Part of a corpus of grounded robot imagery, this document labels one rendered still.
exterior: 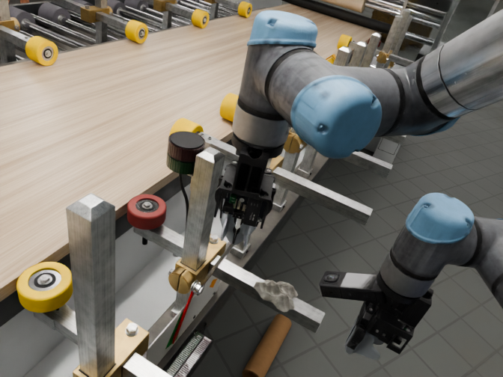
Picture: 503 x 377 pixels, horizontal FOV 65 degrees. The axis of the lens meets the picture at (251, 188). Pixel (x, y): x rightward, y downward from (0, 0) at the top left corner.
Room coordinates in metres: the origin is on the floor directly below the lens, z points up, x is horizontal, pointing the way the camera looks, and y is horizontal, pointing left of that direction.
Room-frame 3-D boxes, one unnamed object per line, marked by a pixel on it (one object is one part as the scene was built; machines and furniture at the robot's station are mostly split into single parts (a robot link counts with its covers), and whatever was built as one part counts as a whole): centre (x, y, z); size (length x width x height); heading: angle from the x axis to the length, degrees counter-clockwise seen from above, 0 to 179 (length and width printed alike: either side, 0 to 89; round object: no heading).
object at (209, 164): (0.54, 0.08, 0.89); 0.03 x 0.03 x 0.48; 71
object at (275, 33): (0.47, 0.01, 1.30); 0.09 x 0.08 x 0.11; 33
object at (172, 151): (0.56, 0.12, 1.11); 0.06 x 0.06 x 0.02
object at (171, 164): (0.56, 0.12, 1.09); 0.06 x 0.06 x 0.02
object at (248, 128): (0.48, 0.00, 1.23); 0.08 x 0.08 x 0.05
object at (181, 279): (0.57, 0.07, 0.84); 0.13 x 0.06 x 0.05; 161
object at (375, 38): (1.72, -0.34, 0.90); 0.03 x 0.03 x 0.48; 71
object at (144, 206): (0.63, 0.20, 0.85); 0.08 x 0.08 x 0.11
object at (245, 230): (0.47, -0.01, 1.04); 0.06 x 0.03 x 0.09; 1
